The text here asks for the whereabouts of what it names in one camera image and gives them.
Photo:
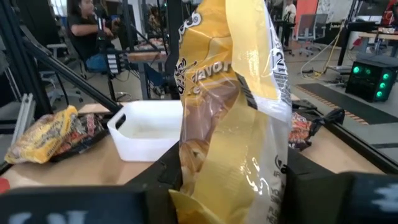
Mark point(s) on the yellow Maruchan noodle pack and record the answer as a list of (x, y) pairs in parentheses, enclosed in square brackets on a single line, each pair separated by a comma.
[(40, 137), (224, 124)]

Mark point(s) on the wooden workstation table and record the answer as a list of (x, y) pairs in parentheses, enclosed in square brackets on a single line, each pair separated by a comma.
[(146, 56)]

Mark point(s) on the black hazard-striped floor mat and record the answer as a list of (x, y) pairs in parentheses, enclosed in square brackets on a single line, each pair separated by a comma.
[(342, 102)]

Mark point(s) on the silver aluminium bracket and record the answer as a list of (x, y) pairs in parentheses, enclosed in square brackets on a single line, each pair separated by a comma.
[(25, 118)]

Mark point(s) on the grey office chair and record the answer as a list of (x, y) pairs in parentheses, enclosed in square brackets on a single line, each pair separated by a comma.
[(59, 84), (321, 23), (306, 28)]

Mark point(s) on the wooden desk black legs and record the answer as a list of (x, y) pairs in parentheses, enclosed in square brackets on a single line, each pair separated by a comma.
[(373, 35)]

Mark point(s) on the black Fire Noodles pack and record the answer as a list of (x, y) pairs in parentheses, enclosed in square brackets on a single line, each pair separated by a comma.
[(84, 127), (300, 130)]

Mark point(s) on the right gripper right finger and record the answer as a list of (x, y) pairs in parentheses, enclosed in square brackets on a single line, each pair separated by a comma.
[(311, 193)]

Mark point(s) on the white plastic bin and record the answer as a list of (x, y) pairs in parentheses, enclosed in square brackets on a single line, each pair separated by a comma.
[(143, 146)]

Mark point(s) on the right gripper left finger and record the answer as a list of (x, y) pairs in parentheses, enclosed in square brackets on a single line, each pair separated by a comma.
[(161, 174)]

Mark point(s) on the person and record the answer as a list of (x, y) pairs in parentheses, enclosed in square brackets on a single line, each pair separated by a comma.
[(289, 9), (84, 34)]

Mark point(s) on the black computer green lights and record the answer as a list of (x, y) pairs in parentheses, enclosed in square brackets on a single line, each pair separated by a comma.
[(370, 84)]

